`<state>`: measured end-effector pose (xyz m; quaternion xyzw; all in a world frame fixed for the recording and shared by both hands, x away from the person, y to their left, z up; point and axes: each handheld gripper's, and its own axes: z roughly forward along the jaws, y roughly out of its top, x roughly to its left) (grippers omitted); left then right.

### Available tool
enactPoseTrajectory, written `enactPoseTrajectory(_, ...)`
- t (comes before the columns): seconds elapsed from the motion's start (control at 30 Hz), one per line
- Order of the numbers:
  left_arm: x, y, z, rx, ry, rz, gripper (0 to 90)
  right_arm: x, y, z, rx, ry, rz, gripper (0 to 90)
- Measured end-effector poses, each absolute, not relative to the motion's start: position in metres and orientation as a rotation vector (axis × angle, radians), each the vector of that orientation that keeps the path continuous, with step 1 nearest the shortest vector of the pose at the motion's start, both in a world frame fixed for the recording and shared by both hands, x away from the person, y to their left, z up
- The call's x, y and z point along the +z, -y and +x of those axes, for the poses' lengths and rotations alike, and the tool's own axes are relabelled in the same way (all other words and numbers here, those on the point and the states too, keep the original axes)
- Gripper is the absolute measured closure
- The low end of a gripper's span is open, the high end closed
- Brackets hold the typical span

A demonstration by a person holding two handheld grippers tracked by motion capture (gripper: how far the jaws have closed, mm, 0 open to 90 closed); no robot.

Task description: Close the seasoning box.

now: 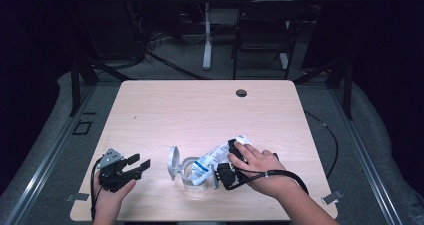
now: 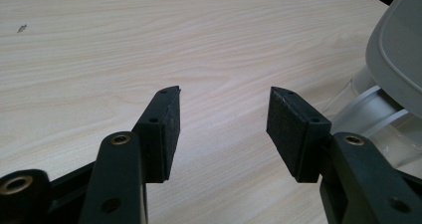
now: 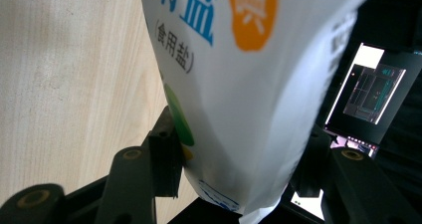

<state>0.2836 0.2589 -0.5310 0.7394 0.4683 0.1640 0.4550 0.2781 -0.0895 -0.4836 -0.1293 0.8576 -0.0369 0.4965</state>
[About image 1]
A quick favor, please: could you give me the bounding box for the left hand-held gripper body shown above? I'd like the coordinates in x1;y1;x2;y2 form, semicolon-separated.
97;147;143;193

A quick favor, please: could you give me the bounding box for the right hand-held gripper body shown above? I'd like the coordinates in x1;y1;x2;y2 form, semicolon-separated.
211;162;256;191

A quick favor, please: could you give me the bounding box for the blue and white pouch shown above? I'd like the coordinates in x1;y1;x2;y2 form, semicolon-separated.
190;134;252;187

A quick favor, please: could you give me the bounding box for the clear jar with white lid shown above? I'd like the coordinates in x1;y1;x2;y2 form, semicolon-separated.
166;145;214;193

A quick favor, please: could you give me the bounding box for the person's left hand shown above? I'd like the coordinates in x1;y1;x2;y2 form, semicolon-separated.
93;174;137;219

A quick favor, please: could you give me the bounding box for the person's right hand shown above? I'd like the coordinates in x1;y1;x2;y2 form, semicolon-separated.
227;141;298;199

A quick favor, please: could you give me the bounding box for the grey tape strip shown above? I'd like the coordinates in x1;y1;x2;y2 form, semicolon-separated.
321;189;344;205
65;192;90;203

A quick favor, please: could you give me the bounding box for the white height-adjustable desk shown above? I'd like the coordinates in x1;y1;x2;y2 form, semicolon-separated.
183;0;329;71

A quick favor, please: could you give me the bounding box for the black folding chair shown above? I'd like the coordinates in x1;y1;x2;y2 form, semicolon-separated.
231;0;309;80

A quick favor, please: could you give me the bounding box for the left hand-held gripper cable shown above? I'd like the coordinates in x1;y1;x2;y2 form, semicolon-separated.
89;157;104;221

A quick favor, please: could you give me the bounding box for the hand-held gripper cable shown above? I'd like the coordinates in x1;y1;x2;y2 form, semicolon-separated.
89;157;104;221
229;169;309;195

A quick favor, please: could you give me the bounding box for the right hand-held gripper cable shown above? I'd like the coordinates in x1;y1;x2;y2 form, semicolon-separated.
229;169;309;195

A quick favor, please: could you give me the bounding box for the aluminium floor rail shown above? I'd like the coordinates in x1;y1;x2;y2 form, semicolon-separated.
3;84;98;225
329;88;404;225

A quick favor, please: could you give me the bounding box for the black metal frame post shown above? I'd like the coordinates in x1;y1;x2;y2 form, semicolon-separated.
293;54;354;121
69;54;134;117

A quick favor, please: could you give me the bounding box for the thick black floor cable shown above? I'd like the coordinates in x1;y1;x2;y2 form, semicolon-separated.
145;49;208;81

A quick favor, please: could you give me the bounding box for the thin black floor cable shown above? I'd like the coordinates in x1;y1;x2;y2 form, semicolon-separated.
303;109;339;179

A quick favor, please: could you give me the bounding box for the tangle of cables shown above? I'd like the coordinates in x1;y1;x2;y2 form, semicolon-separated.
146;31;175;52

